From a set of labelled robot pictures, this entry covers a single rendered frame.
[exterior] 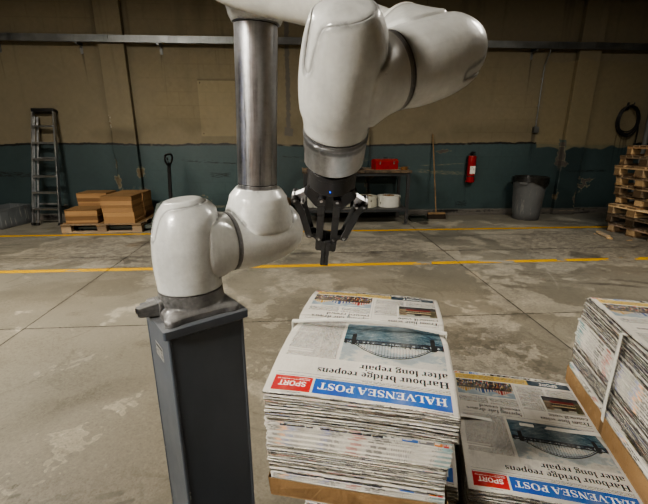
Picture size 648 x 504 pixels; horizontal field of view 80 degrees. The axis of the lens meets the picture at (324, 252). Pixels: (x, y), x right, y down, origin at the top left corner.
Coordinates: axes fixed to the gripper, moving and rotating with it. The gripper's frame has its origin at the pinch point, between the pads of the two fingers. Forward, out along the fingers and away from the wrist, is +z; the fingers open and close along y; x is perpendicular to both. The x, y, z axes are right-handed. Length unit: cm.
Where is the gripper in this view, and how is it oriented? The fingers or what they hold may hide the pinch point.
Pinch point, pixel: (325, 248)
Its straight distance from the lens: 73.7
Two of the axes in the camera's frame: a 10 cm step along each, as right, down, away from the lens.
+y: -10.0, -1.0, 0.1
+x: -0.8, 7.7, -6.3
